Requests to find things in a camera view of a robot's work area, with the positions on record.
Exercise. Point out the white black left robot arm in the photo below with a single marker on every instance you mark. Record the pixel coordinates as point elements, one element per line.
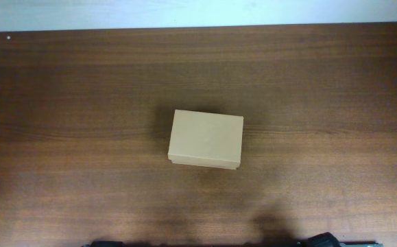
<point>103,243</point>

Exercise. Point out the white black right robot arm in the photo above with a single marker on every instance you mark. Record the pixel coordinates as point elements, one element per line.
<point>322,240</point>

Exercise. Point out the brown cardboard box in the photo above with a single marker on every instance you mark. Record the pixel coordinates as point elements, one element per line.
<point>206,139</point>

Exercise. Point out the black aluminium frame rail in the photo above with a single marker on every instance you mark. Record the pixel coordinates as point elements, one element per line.
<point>342,244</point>

